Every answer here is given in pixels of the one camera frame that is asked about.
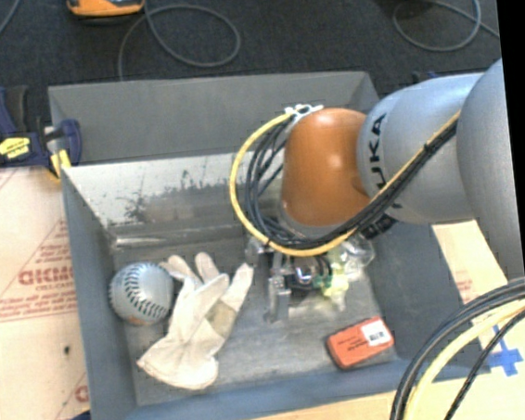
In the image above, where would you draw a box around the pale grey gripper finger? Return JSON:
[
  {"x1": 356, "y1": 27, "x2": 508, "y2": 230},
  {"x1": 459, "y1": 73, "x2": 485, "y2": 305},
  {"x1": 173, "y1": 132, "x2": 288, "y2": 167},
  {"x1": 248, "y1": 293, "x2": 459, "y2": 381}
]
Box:
[
  {"x1": 259, "y1": 278, "x2": 281, "y2": 325},
  {"x1": 275, "y1": 289, "x2": 295, "y2": 321}
]

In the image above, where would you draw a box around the grey metal bin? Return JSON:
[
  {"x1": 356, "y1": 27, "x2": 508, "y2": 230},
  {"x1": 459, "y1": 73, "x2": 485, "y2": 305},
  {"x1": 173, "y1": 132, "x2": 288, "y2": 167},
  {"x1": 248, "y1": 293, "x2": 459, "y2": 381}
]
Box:
[{"x1": 46, "y1": 44, "x2": 495, "y2": 420}]

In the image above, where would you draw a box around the orange block with white label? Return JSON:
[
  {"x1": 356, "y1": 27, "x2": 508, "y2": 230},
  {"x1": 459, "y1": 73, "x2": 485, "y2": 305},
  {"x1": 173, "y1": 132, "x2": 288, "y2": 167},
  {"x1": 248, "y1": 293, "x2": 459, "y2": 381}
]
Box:
[{"x1": 322, "y1": 314, "x2": 398, "y2": 373}]

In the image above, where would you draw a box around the white work glove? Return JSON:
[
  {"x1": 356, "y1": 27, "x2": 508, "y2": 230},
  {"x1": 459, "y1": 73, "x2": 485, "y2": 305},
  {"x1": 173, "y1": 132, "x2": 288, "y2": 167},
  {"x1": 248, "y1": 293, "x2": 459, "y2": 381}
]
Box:
[{"x1": 125, "y1": 246, "x2": 268, "y2": 397}]

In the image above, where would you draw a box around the grey ball with dark stitches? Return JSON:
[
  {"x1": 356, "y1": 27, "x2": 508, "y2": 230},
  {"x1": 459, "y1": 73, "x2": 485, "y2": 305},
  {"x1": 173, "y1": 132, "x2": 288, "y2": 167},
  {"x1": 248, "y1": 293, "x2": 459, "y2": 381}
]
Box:
[{"x1": 104, "y1": 259, "x2": 180, "y2": 330}]

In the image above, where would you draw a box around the brown cardboard board red print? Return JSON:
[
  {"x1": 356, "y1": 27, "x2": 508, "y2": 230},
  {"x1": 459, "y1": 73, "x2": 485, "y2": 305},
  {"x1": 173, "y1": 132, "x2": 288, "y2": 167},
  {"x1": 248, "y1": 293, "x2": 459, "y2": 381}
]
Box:
[{"x1": 0, "y1": 115, "x2": 521, "y2": 420}]

